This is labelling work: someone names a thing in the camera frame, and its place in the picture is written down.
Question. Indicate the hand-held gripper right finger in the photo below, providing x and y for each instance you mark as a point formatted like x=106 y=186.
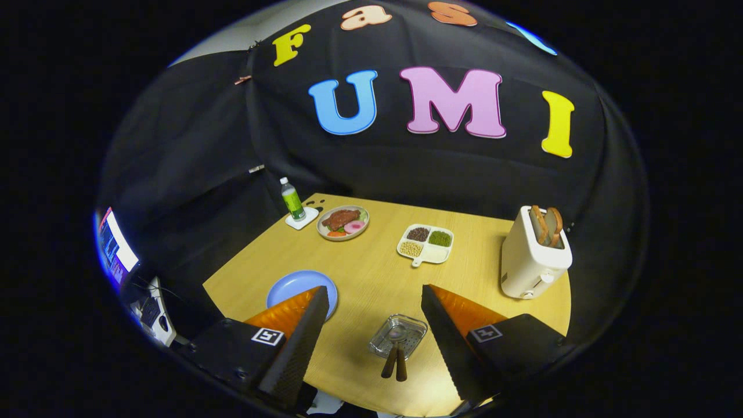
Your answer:
x=447 y=337

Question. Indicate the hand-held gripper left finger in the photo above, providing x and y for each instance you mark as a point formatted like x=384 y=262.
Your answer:
x=302 y=348

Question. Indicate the blue round plate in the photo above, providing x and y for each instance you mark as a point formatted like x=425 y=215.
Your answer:
x=293 y=287

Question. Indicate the white divided bean tray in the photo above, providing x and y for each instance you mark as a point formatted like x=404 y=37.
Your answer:
x=432 y=251

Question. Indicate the white toaster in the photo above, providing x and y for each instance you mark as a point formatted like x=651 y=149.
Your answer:
x=528 y=267

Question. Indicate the white square coaster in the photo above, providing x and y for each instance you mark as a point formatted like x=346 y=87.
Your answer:
x=307 y=219

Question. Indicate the round plate of food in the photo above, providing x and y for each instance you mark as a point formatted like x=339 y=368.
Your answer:
x=342 y=222

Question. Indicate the green label plastic bottle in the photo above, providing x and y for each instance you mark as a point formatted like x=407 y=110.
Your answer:
x=293 y=202

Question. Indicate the silver clip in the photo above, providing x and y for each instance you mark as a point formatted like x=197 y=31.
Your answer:
x=256 y=169

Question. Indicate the computer monitor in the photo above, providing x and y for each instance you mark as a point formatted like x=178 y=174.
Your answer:
x=116 y=244

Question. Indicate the black backdrop cloth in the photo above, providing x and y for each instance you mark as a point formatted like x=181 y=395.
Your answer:
x=174 y=145

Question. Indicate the pink clip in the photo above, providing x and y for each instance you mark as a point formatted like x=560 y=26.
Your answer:
x=242 y=79

